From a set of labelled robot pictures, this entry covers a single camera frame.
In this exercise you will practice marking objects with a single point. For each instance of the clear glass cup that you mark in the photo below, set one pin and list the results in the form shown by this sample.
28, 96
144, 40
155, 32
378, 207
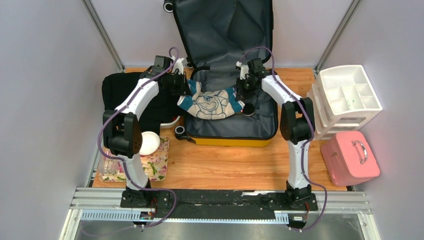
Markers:
109, 166

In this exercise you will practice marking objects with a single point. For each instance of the white rectangular basin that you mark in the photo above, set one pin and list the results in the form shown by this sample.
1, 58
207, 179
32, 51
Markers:
171, 124

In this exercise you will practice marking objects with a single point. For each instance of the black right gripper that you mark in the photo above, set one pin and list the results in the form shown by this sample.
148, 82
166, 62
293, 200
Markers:
241, 94

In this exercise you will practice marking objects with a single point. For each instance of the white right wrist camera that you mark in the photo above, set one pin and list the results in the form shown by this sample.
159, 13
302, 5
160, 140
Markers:
243, 68

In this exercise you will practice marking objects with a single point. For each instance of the teal cream cartoon shirt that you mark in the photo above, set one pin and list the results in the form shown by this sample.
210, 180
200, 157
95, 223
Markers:
210, 105

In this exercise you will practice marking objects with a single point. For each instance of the pink jewelry box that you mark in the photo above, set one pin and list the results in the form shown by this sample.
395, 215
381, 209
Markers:
349, 159

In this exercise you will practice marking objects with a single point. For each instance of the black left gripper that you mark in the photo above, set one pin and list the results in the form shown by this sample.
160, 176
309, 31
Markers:
184, 89

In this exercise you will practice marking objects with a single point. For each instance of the white drawer organizer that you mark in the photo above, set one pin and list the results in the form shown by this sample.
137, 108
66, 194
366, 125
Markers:
343, 100

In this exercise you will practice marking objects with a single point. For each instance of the yellow cartoon hard-shell suitcase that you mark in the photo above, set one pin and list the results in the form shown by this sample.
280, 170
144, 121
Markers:
215, 35

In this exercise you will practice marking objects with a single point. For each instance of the black garment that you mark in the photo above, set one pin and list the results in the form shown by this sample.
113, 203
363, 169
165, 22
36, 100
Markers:
161, 109

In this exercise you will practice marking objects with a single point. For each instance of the floral tray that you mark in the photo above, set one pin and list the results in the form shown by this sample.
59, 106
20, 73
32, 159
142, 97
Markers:
154, 165

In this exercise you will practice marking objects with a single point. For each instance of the white small bowl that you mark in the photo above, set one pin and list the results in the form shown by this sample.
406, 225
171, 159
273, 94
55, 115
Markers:
150, 143

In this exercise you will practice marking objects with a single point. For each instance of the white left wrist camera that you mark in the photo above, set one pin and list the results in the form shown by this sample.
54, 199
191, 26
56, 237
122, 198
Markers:
178, 66

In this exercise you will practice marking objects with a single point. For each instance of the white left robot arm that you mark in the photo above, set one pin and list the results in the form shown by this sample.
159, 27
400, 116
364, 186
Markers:
121, 137

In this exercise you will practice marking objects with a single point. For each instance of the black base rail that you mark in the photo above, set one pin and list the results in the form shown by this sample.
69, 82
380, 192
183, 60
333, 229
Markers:
214, 204

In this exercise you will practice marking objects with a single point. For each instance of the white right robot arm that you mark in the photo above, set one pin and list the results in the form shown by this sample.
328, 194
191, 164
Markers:
296, 127

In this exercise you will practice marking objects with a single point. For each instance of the round black compact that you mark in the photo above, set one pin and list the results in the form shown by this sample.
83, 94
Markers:
249, 110

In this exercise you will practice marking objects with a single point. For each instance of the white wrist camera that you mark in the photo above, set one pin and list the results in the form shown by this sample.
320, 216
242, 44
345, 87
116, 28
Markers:
178, 66
243, 68

